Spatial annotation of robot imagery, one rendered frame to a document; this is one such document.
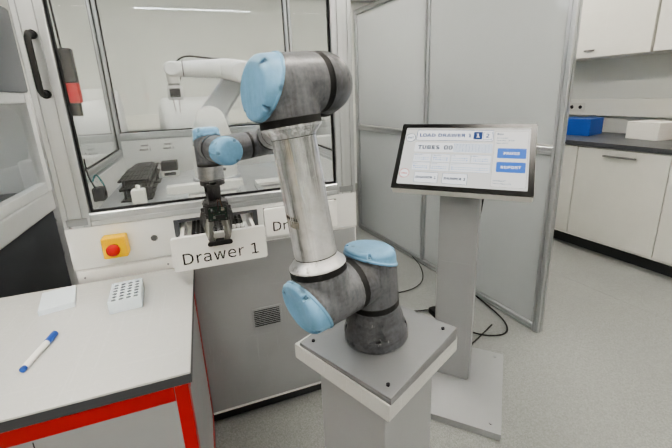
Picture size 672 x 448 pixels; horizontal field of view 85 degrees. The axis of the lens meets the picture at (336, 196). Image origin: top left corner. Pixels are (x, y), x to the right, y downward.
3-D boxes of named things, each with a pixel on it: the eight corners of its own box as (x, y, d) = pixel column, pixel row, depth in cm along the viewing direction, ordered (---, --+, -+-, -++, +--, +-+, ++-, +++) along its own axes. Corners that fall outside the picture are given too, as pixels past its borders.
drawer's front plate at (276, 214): (337, 225, 151) (336, 200, 148) (266, 237, 141) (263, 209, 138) (336, 224, 152) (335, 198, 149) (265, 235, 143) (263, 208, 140)
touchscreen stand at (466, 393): (500, 441, 145) (525, 189, 118) (389, 405, 163) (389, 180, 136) (502, 359, 188) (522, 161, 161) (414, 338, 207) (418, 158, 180)
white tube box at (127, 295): (142, 307, 108) (140, 295, 107) (109, 314, 104) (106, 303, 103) (144, 288, 118) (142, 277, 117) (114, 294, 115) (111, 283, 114)
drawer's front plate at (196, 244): (267, 256, 124) (265, 225, 121) (174, 272, 115) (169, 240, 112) (267, 254, 126) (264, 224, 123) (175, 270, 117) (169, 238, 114)
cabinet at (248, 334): (363, 382, 177) (359, 225, 155) (120, 458, 144) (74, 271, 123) (308, 289, 264) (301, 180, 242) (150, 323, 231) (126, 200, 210)
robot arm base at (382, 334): (420, 329, 88) (419, 292, 86) (380, 364, 79) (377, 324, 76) (372, 307, 99) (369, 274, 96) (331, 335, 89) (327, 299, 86)
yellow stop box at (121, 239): (128, 257, 123) (124, 236, 121) (103, 261, 121) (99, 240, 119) (130, 251, 128) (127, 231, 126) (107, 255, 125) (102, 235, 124)
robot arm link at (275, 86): (375, 315, 77) (331, 42, 66) (318, 351, 68) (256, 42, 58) (339, 300, 87) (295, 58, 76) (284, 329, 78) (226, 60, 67)
